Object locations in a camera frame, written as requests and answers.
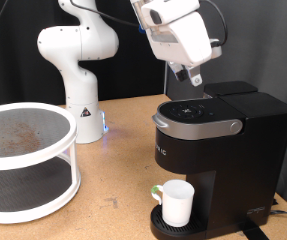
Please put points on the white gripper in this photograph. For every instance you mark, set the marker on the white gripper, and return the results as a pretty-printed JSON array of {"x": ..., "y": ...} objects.
[{"x": 183, "y": 40}]

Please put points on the black Keurig coffee machine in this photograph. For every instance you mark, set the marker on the black Keurig coffee machine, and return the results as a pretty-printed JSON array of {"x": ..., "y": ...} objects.
[{"x": 243, "y": 160}]

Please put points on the white mug with green tape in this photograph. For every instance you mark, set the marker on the white mug with green tape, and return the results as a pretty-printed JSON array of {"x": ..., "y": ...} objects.
[{"x": 176, "y": 201}]

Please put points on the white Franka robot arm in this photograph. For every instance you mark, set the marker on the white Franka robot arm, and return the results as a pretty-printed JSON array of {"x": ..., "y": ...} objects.
[{"x": 79, "y": 86}]

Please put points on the black tape strip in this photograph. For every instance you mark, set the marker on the black tape strip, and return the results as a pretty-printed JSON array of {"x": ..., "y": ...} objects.
[{"x": 254, "y": 233}]

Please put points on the white two-tier turntable stand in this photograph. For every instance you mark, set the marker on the white two-tier turntable stand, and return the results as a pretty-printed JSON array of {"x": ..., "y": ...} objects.
[{"x": 23, "y": 186}]

